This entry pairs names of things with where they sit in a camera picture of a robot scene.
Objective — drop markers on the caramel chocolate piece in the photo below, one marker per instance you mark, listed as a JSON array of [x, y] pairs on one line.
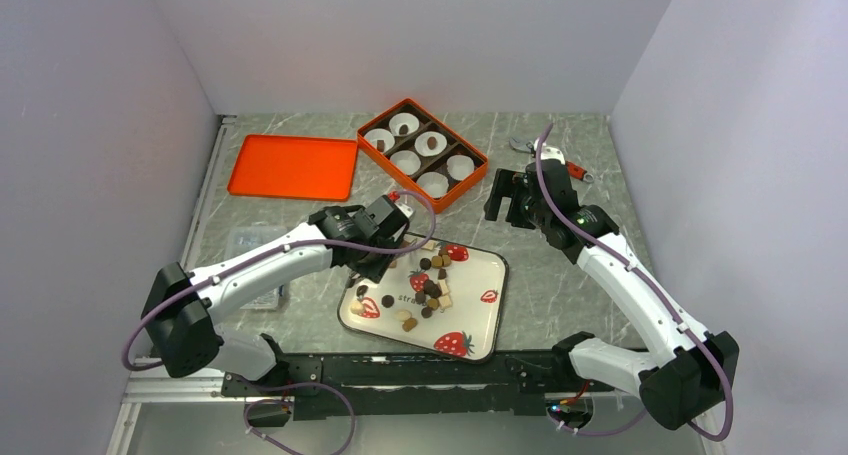
[[409, 324]]

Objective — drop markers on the red handled wrench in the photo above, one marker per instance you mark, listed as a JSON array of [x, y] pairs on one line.
[[552, 153]]

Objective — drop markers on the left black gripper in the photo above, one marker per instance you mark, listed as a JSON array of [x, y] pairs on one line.
[[373, 272]]

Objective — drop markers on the orange box lid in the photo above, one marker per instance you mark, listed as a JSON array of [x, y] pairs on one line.
[[292, 167]]

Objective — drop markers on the orange chocolate box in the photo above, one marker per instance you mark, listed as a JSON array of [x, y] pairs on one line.
[[457, 145]]

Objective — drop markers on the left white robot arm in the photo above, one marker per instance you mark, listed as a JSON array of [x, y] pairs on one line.
[[185, 308]]

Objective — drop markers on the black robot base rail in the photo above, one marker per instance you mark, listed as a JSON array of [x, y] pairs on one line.
[[519, 382]]

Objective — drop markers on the white strawberry tray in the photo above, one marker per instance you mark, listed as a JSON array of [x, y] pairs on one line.
[[457, 307]]

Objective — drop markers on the white paper cup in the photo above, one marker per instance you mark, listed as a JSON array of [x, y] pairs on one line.
[[380, 139], [408, 162], [434, 184], [420, 144], [404, 118], [460, 167]]

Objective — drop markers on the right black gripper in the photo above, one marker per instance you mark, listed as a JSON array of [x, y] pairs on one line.
[[509, 184]]

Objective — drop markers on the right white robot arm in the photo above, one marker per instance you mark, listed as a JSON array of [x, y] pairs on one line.
[[685, 374]]

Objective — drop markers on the white swirl chocolate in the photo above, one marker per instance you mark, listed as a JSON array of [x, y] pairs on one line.
[[402, 315]]

